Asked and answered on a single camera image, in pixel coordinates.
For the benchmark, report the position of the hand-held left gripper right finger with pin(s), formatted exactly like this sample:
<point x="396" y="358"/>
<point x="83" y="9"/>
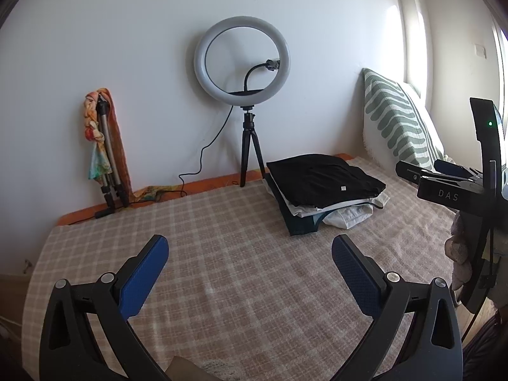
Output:
<point x="355" y="278"/>

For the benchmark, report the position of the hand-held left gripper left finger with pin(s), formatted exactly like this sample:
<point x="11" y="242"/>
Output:
<point x="143" y="281"/>

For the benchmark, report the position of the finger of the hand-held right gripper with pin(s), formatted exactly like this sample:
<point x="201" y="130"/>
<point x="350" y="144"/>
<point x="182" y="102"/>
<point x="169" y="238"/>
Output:
<point x="408" y="172"/>
<point x="452" y="168"/>

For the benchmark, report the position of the black pants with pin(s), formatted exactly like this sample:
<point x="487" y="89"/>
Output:
<point x="321" y="178"/>

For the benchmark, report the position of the stack of folded clothes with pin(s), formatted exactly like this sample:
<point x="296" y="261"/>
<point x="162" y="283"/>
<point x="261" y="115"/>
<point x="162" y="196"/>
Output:
<point x="301" y="208"/>

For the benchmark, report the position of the person's right hand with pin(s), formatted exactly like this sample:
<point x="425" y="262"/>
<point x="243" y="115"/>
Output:
<point x="456" y="250"/>

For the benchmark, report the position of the green patterned white pillow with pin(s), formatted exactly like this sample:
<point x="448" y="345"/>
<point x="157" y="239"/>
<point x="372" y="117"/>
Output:
<point x="397" y="127"/>

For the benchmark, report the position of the white folded garment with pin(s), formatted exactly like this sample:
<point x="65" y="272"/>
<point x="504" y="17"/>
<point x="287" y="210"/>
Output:
<point x="349" y="218"/>

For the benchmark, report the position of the teal folded garment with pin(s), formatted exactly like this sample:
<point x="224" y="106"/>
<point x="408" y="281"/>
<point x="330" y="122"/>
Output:
<point x="301" y="226"/>

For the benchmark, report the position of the small black device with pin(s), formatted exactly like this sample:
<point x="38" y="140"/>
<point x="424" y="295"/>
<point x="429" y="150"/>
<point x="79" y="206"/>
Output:
<point x="105" y="212"/>

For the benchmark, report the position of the yellow green patterned cloth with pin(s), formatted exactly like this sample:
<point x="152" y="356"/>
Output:
<point x="154" y="193"/>

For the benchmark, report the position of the pink plaid blanket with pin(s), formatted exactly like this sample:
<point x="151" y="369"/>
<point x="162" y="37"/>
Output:
<point x="238" y="285"/>

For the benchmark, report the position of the bright window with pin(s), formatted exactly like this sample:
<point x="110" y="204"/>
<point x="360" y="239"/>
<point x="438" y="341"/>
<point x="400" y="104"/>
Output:
<point x="501" y="71"/>

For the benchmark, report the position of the folded tripod with colourful scarf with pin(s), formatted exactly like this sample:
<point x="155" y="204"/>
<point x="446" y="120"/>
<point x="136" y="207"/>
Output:
<point x="119" y="151"/>

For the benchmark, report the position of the folded silver tripod stand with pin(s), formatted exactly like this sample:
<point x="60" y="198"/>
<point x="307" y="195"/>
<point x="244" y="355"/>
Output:
<point x="107" y="139"/>

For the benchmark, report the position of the person's striped trouser leg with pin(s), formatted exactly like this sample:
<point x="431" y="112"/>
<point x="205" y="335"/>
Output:
<point x="488" y="349"/>

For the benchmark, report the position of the black mini tripod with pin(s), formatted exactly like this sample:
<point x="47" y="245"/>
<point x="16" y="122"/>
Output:
<point x="248" y="127"/>

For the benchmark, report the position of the black gooseneck phone holder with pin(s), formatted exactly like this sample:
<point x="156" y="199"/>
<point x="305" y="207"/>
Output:
<point x="254" y="72"/>

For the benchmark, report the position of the metal wall hook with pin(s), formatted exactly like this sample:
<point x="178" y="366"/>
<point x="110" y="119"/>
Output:
<point x="27" y="266"/>

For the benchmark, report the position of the white wall switch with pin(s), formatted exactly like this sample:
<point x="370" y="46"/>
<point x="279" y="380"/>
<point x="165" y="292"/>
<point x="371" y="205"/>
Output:
<point x="480" y="50"/>

